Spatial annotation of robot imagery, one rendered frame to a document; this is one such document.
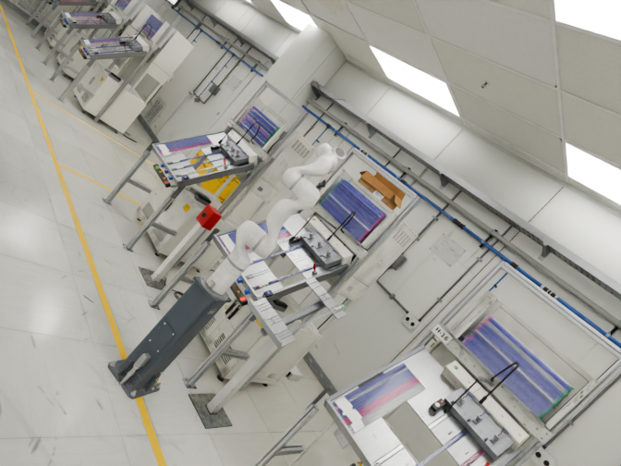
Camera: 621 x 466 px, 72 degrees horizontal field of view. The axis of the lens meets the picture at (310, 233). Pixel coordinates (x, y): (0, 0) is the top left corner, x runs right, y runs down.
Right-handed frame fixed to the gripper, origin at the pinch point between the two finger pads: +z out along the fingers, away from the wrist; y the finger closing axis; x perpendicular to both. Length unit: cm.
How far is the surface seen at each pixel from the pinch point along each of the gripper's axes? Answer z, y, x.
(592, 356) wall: 13, 128, 221
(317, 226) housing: 50, 6, 23
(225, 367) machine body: 104, 93, -40
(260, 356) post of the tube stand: 52, 96, -33
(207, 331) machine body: 120, 63, -48
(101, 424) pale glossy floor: 38, 121, -119
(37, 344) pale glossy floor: 46, 80, -148
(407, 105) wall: 94, -181, 202
